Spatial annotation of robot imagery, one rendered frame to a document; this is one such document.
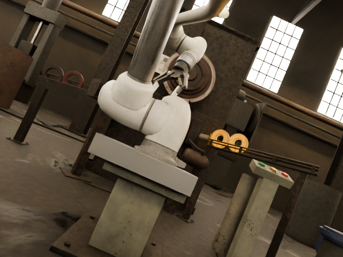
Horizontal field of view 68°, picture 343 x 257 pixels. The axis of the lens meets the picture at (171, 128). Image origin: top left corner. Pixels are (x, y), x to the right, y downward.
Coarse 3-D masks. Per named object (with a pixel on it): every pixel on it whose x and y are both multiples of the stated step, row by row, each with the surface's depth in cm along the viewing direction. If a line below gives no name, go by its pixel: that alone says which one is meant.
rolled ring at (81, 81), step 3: (66, 72) 219; (69, 72) 219; (72, 72) 219; (75, 72) 219; (78, 72) 220; (63, 75) 219; (66, 75) 219; (69, 75) 221; (78, 75) 219; (81, 75) 220; (63, 78) 219; (66, 78) 220; (81, 78) 219; (63, 81) 219; (66, 81) 221; (81, 81) 219; (81, 84) 219; (81, 87) 220
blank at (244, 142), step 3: (234, 135) 199; (237, 135) 198; (240, 135) 197; (243, 135) 196; (231, 138) 200; (234, 138) 199; (237, 138) 198; (240, 138) 196; (243, 138) 195; (246, 138) 194; (228, 141) 200; (231, 141) 199; (234, 141) 200; (243, 141) 194; (246, 141) 193; (234, 144) 200; (243, 144) 194; (246, 144) 193; (237, 147) 195; (234, 150) 196; (237, 150) 195
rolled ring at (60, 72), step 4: (52, 64) 219; (44, 68) 218; (48, 68) 219; (52, 68) 221; (56, 68) 219; (60, 68) 219; (44, 72) 218; (60, 72) 219; (60, 76) 219; (60, 80) 219
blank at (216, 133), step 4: (216, 132) 208; (220, 132) 206; (224, 132) 204; (212, 136) 208; (216, 136) 207; (224, 136) 203; (228, 136) 202; (224, 140) 202; (228, 140) 201; (212, 144) 206; (216, 144) 205; (224, 144) 201
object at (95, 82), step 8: (96, 80) 184; (88, 88) 191; (96, 88) 177; (96, 120) 189; (104, 120) 190; (96, 128) 188; (88, 136) 189; (88, 144) 187; (80, 152) 189; (88, 152) 188; (80, 160) 186; (64, 168) 191; (72, 168) 188; (80, 168) 187; (72, 176) 179; (80, 176) 188
